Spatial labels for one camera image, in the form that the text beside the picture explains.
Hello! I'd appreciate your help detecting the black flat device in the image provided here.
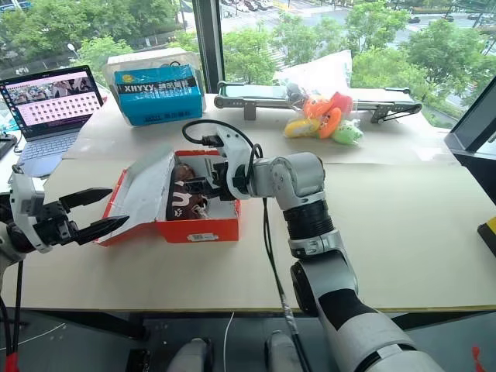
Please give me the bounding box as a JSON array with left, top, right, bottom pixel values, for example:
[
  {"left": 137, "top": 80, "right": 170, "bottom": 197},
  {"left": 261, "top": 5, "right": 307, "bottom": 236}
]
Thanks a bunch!
[{"left": 0, "top": 134, "right": 19, "bottom": 160}]

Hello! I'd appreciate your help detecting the dark rounded grey shape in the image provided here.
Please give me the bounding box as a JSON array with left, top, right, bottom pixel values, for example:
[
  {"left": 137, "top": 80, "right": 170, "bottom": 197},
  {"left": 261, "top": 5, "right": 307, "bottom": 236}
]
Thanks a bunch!
[
  {"left": 174, "top": 337, "right": 213, "bottom": 372},
  {"left": 264, "top": 330, "right": 308, "bottom": 372}
]

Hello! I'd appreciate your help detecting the black side cabinet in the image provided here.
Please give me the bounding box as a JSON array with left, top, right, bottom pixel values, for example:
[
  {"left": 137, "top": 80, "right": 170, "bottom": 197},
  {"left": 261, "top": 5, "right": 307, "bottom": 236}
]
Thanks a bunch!
[{"left": 451, "top": 150, "right": 496, "bottom": 203}]

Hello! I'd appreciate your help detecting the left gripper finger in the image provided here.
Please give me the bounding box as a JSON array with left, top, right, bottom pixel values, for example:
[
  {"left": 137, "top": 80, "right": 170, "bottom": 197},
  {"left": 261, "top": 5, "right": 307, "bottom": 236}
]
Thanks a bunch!
[
  {"left": 72, "top": 215, "right": 130, "bottom": 246},
  {"left": 58, "top": 187, "right": 114, "bottom": 213}
]

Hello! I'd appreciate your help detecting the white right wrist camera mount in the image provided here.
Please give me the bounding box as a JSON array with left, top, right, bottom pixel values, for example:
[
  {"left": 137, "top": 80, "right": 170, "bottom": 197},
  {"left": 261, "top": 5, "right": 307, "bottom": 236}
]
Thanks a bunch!
[{"left": 214, "top": 126, "right": 260, "bottom": 202}]

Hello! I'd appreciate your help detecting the clear plastic bag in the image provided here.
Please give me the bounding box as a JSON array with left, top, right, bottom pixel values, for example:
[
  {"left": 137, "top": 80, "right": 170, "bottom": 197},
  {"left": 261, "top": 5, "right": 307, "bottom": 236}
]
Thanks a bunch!
[{"left": 272, "top": 50, "right": 366, "bottom": 146}]

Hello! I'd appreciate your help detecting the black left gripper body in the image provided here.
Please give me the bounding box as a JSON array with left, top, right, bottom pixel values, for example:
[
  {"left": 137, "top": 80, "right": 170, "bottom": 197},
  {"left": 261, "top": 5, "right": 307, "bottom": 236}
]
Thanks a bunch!
[{"left": 33, "top": 200, "right": 81, "bottom": 247}]

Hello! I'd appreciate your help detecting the orange round plush toy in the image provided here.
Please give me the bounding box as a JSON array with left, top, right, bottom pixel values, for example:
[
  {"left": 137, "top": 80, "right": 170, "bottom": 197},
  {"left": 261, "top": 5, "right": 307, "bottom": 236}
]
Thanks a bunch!
[{"left": 318, "top": 107, "right": 343, "bottom": 140}]

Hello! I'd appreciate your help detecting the yellow plush toy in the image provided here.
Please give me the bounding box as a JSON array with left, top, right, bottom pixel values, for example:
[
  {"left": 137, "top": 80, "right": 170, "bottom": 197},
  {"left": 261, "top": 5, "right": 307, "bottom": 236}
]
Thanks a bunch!
[{"left": 283, "top": 119, "right": 321, "bottom": 139}]

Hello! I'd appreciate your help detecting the silver open laptop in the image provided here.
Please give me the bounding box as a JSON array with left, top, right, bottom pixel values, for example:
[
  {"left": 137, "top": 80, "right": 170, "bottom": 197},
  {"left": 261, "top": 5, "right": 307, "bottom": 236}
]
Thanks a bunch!
[{"left": 0, "top": 64, "right": 108, "bottom": 180}]

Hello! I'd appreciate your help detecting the orange cardboard shoebox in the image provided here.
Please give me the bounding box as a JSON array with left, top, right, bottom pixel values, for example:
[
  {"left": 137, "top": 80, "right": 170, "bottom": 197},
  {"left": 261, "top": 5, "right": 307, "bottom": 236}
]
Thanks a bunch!
[{"left": 93, "top": 149, "right": 243, "bottom": 248}]

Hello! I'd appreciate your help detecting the red plush toy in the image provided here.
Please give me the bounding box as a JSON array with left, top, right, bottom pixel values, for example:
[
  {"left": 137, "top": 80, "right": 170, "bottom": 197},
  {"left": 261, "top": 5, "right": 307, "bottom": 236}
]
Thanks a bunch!
[{"left": 328, "top": 91, "right": 354, "bottom": 114}]

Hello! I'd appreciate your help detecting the brown shoe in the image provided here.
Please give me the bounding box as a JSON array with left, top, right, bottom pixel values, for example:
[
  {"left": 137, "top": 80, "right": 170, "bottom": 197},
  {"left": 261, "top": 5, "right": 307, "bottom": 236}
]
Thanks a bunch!
[{"left": 165, "top": 163, "right": 213, "bottom": 222}]

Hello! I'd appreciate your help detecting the green plush toy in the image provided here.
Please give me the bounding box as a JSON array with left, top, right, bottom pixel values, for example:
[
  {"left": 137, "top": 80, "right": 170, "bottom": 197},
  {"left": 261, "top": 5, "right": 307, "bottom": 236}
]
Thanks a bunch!
[{"left": 332, "top": 119, "right": 364, "bottom": 146}]

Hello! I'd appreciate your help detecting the small black conveyor belt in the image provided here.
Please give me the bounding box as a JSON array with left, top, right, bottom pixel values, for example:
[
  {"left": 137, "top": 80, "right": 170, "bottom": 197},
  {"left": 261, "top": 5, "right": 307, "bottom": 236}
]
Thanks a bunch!
[{"left": 213, "top": 80, "right": 424, "bottom": 126}]

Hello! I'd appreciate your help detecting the black window frame post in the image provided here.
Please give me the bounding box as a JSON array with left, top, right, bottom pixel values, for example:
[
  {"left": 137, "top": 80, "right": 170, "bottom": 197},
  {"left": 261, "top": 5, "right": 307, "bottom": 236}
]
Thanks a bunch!
[{"left": 191, "top": 0, "right": 226, "bottom": 95}]

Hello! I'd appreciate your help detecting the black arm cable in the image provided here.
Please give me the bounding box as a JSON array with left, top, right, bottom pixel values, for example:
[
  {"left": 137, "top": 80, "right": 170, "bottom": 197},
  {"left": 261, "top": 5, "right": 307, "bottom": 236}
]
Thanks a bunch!
[
  {"left": 0, "top": 258, "right": 25, "bottom": 372},
  {"left": 181, "top": 120, "right": 313, "bottom": 372}
]

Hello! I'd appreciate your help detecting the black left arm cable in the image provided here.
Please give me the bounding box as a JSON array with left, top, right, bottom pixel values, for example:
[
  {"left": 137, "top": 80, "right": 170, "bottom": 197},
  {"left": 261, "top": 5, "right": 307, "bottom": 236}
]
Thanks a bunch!
[{"left": 0, "top": 258, "right": 25, "bottom": 372}]

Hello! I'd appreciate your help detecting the yellow and black box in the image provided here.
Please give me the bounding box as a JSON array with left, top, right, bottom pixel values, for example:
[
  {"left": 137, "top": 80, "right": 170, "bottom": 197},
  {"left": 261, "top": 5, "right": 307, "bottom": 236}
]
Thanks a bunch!
[{"left": 477, "top": 215, "right": 496, "bottom": 257}]

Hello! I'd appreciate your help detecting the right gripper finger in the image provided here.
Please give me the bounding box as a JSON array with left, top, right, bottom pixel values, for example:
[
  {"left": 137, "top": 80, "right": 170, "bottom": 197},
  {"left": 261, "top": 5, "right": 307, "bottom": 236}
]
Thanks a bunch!
[
  {"left": 183, "top": 175, "right": 215, "bottom": 189},
  {"left": 188, "top": 185, "right": 222, "bottom": 201}
]

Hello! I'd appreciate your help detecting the white cardboard box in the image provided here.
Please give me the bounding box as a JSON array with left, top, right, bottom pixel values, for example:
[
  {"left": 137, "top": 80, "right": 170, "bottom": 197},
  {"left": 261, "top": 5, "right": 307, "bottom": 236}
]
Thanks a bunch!
[{"left": 105, "top": 51, "right": 191, "bottom": 78}]

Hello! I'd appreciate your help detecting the thin white cable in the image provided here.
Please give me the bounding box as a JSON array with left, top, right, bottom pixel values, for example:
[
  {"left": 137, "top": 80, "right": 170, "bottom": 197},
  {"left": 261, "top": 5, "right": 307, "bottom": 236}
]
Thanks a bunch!
[{"left": 223, "top": 311, "right": 236, "bottom": 372}]

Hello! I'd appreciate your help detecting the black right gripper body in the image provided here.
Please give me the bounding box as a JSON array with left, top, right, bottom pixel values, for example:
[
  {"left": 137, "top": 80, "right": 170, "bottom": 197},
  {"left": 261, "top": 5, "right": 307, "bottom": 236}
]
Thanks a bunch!
[{"left": 208, "top": 159, "right": 236, "bottom": 202}]

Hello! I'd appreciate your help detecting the blue printed box in plastic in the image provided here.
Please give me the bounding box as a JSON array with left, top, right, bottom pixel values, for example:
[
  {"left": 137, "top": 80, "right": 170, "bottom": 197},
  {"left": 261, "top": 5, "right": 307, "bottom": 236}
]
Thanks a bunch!
[{"left": 113, "top": 63, "right": 206, "bottom": 127}]

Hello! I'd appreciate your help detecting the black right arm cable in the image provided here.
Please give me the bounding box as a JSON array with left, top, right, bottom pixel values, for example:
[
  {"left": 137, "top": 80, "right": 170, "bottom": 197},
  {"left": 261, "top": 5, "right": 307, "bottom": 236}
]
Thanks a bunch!
[{"left": 181, "top": 120, "right": 313, "bottom": 372}]

